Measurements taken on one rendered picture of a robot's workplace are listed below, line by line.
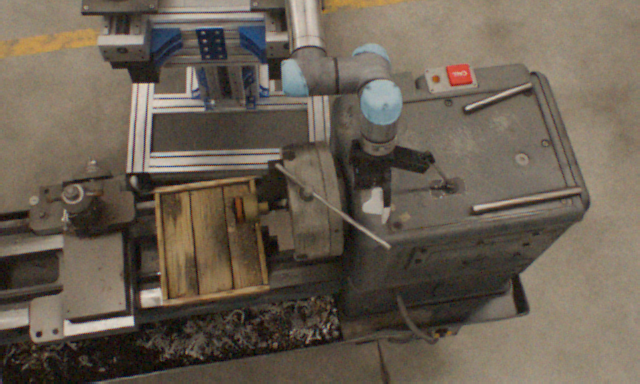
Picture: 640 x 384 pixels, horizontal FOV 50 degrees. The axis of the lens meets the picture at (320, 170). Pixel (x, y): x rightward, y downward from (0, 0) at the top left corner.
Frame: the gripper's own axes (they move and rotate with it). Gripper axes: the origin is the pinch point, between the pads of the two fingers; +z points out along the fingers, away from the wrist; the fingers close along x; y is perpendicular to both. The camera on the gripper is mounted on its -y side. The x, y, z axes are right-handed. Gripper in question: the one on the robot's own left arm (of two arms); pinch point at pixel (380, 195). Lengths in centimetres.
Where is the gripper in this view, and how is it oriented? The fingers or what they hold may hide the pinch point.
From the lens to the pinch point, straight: 156.9
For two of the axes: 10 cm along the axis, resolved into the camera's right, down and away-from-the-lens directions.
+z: 0.0, 5.8, 8.2
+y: -9.9, 1.1, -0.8
